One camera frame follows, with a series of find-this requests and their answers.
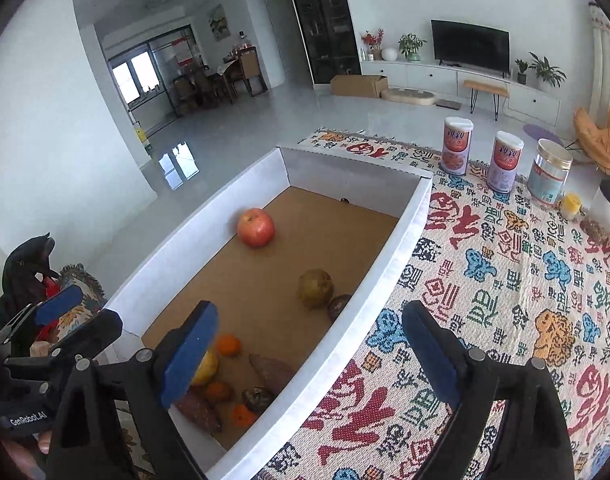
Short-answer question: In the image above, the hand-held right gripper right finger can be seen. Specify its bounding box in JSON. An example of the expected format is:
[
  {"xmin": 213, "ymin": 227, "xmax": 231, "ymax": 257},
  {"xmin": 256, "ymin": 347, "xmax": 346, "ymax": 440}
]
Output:
[{"xmin": 401, "ymin": 301, "xmax": 576, "ymax": 480}]

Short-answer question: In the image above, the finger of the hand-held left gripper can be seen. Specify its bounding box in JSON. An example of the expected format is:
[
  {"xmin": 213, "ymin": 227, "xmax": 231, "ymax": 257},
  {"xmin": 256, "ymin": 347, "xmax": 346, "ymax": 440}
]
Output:
[
  {"xmin": 3, "ymin": 308, "xmax": 124, "ymax": 377},
  {"xmin": 0, "ymin": 284, "xmax": 84, "ymax": 358}
]

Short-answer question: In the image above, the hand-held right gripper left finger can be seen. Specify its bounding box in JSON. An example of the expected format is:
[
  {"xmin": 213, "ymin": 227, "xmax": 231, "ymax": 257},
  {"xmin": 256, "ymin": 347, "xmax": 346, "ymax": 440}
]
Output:
[{"xmin": 46, "ymin": 301, "xmax": 220, "ymax": 480}]

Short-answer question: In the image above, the yellow pear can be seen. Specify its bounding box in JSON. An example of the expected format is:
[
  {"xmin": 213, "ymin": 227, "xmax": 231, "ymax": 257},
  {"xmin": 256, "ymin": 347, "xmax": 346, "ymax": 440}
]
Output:
[{"xmin": 191, "ymin": 350, "xmax": 220, "ymax": 387}]

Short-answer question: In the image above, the small sweet potato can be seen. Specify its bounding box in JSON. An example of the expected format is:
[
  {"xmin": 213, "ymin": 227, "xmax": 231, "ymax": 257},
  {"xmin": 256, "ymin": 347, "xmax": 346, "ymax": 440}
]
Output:
[{"xmin": 175, "ymin": 391, "xmax": 223, "ymax": 435}]

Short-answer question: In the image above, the white cardboard box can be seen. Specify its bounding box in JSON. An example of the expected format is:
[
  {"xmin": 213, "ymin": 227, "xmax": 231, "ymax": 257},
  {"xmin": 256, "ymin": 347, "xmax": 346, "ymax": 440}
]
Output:
[{"xmin": 103, "ymin": 144, "xmax": 434, "ymax": 480}]

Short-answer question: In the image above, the large sweet potato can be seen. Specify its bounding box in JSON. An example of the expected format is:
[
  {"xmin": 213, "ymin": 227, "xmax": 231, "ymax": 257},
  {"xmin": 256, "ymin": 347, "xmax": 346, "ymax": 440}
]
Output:
[{"xmin": 248, "ymin": 353, "xmax": 296, "ymax": 393}]

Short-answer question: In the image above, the brown pear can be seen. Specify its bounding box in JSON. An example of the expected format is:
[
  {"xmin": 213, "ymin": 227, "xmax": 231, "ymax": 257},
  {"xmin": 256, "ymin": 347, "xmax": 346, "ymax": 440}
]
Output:
[{"xmin": 297, "ymin": 268, "xmax": 334, "ymax": 311}]

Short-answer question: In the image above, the red pomegranate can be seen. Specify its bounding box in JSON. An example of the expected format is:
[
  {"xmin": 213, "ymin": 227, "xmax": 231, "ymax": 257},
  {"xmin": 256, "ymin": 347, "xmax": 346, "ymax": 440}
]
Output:
[{"xmin": 236, "ymin": 207, "xmax": 276, "ymax": 248}]

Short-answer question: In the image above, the person's left hand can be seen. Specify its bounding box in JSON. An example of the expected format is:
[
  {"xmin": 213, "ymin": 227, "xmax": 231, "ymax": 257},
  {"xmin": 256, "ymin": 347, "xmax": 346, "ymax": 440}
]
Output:
[{"xmin": 5, "ymin": 429, "xmax": 54, "ymax": 480}]

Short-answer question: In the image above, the patterned fringed cloth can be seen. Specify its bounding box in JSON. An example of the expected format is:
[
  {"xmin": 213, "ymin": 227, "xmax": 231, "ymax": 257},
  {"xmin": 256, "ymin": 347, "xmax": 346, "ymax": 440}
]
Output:
[{"xmin": 50, "ymin": 264, "xmax": 108, "ymax": 346}]

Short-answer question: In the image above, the dark cloth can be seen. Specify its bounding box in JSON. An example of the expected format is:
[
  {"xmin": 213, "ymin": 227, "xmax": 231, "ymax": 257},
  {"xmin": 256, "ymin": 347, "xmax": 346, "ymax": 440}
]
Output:
[{"xmin": 0, "ymin": 232, "xmax": 56, "ymax": 356}]

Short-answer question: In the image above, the printed woven blanket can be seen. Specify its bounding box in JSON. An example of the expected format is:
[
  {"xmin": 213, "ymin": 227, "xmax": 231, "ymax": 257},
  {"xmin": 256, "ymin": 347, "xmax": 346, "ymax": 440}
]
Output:
[{"xmin": 257, "ymin": 127, "xmax": 610, "ymax": 480}]

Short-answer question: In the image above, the small yellow jar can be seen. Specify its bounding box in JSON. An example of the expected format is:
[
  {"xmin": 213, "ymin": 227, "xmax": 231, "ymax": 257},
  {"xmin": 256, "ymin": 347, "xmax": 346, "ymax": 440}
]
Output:
[{"xmin": 560, "ymin": 193, "xmax": 583, "ymax": 221}]

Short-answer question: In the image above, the pile of brown nuts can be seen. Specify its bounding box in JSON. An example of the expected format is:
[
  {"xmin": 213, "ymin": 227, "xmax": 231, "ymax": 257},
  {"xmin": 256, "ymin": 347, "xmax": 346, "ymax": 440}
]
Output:
[{"xmin": 580, "ymin": 219, "xmax": 608, "ymax": 241}]

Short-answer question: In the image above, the white can red label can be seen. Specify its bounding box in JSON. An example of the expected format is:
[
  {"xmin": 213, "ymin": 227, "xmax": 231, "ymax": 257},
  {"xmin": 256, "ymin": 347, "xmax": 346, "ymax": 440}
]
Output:
[{"xmin": 440, "ymin": 117, "xmax": 473, "ymax": 176}]

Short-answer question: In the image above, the clear jar blue label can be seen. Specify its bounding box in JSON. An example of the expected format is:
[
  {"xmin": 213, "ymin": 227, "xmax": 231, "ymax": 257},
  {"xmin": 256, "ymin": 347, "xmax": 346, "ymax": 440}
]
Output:
[{"xmin": 527, "ymin": 139, "xmax": 573, "ymax": 206}]

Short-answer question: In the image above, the glass sliding door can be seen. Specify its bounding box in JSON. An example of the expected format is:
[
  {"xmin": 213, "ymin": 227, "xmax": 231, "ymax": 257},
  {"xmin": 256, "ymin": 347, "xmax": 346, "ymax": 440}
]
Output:
[{"xmin": 105, "ymin": 25, "xmax": 206, "ymax": 111}]

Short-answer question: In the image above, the wooden dining chair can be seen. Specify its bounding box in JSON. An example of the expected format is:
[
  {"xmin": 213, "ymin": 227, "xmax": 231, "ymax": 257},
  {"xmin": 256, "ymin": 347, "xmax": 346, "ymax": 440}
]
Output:
[
  {"xmin": 172, "ymin": 75, "xmax": 202, "ymax": 116},
  {"xmin": 237, "ymin": 46, "xmax": 269, "ymax": 98}
]

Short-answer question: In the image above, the purple floor mat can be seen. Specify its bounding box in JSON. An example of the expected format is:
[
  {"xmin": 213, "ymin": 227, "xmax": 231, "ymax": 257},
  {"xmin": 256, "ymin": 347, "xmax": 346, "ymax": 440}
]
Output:
[{"xmin": 522, "ymin": 124, "xmax": 568, "ymax": 143}]

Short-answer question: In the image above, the beige cat scratcher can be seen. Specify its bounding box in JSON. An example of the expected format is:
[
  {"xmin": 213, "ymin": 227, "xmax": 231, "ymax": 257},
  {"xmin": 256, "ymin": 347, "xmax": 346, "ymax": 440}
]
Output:
[{"xmin": 381, "ymin": 87, "xmax": 436, "ymax": 107}]

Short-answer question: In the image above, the orange lounge chair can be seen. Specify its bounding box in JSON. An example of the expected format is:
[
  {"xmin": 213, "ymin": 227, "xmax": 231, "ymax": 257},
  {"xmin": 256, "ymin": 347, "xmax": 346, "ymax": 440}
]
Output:
[{"xmin": 572, "ymin": 104, "xmax": 610, "ymax": 177}]

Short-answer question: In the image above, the wooden stool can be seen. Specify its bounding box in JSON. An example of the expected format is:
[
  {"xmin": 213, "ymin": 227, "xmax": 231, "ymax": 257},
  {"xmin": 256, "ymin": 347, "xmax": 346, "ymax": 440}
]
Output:
[{"xmin": 463, "ymin": 79, "xmax": 510, "ymax": 121}]

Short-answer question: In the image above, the white television console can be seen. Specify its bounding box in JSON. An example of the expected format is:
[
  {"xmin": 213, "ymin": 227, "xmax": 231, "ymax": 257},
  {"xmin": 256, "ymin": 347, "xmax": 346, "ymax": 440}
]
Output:
[{"xmin": 360, "ymin": 59, "xmax": 560, "ymax": 128}]

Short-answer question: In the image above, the brown cardboard box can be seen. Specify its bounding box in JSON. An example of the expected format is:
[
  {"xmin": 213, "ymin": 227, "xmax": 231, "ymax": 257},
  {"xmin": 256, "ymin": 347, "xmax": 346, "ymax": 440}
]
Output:
[{"xmin": 331, "ymin": 74, "xmax": 389, "ymax": 99}]

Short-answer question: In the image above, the wooden dining table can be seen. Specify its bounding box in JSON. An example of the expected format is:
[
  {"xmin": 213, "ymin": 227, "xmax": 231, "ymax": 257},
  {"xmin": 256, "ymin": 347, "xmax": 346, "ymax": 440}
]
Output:
[{"xmin": 192, "ymin": 62, "xmax": 246, "ymax": 106}]

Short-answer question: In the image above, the large potted plant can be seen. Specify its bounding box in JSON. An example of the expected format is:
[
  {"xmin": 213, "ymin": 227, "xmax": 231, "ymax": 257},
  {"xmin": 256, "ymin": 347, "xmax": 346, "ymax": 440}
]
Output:
[{"xmin": 529, "ymin": 52, "xmax": 567, "ymax": 92}]

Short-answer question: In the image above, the potted plant pale pot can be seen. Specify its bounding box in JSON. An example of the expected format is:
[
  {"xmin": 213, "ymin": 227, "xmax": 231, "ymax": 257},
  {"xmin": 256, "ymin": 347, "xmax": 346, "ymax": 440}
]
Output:
[{"xmin": 398, "ymin": 33, "xmax": 427, "ymax": 62}]

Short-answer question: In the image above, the television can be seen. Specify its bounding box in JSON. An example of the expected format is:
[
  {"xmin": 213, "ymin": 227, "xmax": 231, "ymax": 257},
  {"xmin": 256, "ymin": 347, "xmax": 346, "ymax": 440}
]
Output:
[{"xmin": 431, "ymin": 20, "xmax": 512, "ymax": 77}]

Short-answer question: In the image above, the red flower bouquet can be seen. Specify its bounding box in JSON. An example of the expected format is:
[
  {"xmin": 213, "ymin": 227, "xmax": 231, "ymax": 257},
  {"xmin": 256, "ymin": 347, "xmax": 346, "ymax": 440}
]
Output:
[{"xmin": 361, "ymin": 29, "xmax": 384, "ymax": 61}]

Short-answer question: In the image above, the standing air conditioner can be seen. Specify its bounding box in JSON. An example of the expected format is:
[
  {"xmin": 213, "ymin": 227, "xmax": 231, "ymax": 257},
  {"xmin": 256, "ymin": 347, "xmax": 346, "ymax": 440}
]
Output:
[{"xmin": 587, "ymin": 2, "xmax": 610, "ymax": 126}]

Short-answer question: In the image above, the black display cabinet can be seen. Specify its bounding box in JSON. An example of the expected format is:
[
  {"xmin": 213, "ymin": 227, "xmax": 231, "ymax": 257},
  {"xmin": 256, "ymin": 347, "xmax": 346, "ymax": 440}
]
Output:
[{"xmin": 282, "ymin": 0, "xmax": 362, "ymax": 86}]

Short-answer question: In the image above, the framed wall picture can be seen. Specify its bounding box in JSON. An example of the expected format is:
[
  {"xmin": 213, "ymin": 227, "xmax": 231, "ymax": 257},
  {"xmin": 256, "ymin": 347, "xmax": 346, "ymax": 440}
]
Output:
[{"xmin": 207, "ymin": 4, "xmax": 230, "ymax": 41}]

